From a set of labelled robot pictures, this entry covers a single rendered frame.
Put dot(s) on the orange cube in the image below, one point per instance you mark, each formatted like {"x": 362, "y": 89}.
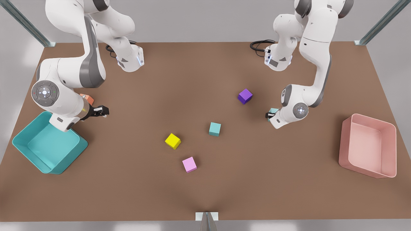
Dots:
{"x": 87, "y": 98}

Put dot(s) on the purple cube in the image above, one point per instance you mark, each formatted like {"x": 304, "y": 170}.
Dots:
{"x": 245, "y": 96}

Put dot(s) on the teal plastic tray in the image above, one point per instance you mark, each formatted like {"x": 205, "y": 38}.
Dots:
{"x": 49, "y": 143}

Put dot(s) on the silver frame post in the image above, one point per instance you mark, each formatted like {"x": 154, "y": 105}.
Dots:
{"x": 382, "y": 22}
{"x": 25, "y": 22}
{"x": 206, "y": 220}

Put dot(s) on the pink plastic tray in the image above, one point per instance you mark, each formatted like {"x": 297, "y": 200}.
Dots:
{"x": 368, "y": 146}

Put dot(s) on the light blue cube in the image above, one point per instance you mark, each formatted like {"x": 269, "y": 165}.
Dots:
{"x": 214, "y": 129}
{"x": 273, "y": 111}

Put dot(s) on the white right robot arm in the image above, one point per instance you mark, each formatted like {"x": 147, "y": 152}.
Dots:
{"x": 69, "y": 69}

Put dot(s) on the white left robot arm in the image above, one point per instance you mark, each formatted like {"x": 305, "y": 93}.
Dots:
{"x": 316, "y": 41}

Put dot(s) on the yellow cube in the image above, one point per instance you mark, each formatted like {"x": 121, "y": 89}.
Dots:
{"x": 172, "y": 141}

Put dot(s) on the pink cube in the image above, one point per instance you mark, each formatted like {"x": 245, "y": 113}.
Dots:
{"x": 189, "y": 164}

